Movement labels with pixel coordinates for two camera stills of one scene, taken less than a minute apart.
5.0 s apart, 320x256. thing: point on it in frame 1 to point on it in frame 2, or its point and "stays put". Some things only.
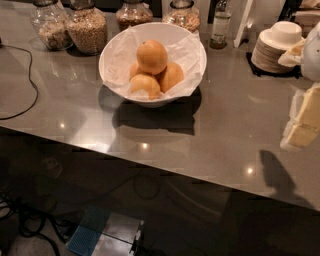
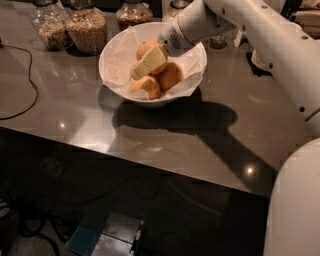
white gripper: [312, 58] to [172, 36]
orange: [152, 57] stays put
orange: [146, 82] stays put
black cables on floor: [33, 220] stays put
